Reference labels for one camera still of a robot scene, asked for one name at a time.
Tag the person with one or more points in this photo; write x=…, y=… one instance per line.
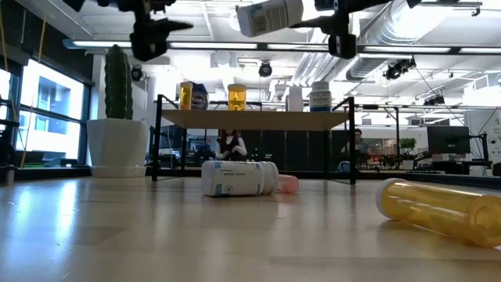
x=358, y=143
x=233, y=145

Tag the black computer monitor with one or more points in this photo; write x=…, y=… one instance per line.
x=448, y=139

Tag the small amber bottle white cap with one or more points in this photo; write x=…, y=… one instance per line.
x=186, y=98

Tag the translucent white bottle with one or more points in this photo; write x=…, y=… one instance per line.
x=295, y=100

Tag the large window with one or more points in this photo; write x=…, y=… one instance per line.
x=51, y=98

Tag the white medicine bottle blue label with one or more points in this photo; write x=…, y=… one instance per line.
x=270, y=15

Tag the silver ventilation duct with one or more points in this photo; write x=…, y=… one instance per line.
x=391, y=31

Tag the wide amber bottle white cap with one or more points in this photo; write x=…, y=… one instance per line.
x=237, y=100

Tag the black ceiling track lights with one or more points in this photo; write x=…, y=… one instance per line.
x=434, y=100
x=399, y=68

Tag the long ceiling light fixture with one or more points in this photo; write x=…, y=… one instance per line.
x=102, y=44

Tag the long amber bottle white cap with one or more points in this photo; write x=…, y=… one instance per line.
x=438, y=211

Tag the small pink item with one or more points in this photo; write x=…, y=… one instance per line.
x=289, y=184

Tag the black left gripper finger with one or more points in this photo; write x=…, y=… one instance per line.
x=180, y=26

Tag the wooden shelf black metal frame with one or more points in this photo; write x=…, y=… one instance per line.
x=254, y=119

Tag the black aluminium table frame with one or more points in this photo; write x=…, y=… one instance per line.
x=51, y=172

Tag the green office plant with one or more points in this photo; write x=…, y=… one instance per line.
x=408, y=147

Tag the white hexagonal plant pot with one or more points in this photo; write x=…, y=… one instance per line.
x=117, y=145

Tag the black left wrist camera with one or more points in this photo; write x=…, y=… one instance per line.
x=148, y=47

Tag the green cactus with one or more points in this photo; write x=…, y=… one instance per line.
x=117, y=82

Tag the blue round object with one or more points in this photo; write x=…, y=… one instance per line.
x=344, y=166

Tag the black round ceiling spotlight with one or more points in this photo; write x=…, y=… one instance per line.
x=136, y=73
x=265, y=69

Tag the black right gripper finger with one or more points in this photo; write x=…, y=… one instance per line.
x=319, y=22

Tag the white medicine bottle wide cap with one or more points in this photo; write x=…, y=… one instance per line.
x=320, y=100

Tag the large white medicine bottle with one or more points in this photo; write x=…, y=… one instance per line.
x=235, y=178

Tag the blue Tums bottle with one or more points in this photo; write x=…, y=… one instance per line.
x=200, y=100

